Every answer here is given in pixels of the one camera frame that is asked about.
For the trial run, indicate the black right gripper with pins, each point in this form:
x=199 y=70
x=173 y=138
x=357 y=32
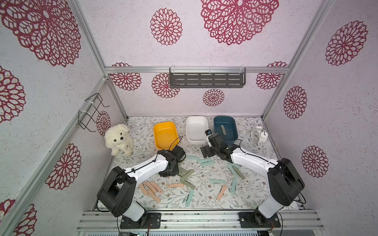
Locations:
x=210 y=149

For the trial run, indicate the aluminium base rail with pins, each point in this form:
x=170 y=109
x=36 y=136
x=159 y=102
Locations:
x=203 y=220

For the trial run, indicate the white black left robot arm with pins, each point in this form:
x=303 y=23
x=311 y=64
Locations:
x=117 y=191

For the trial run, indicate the grey wall shelf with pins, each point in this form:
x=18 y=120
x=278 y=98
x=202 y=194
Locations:
x=206 y=80

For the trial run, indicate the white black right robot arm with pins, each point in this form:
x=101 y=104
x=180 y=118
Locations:
x=285 y=183

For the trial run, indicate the white twin-bell alarm clock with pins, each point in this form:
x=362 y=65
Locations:
x=259 y=135

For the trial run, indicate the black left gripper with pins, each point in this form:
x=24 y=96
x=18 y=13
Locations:
x=164 y=174

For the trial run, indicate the black wire wall rack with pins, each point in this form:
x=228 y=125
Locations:
x=86 y=116

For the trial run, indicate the teal plastic storage box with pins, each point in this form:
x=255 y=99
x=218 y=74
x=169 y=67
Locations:
x=230 y=126

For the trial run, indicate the yellow plastic storage box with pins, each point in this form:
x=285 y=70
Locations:
x=165 y=135

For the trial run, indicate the pink folding knife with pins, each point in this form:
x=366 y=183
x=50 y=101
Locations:
x=143 y=189
x=157 y=188
x=150 y=186
x=175 y=185
x=154 y=196

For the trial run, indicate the white plush dog toy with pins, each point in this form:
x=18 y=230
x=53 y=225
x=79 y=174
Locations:
x=118 y=139

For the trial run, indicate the white plastic storage box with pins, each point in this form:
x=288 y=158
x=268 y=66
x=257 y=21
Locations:
x=195 y=130

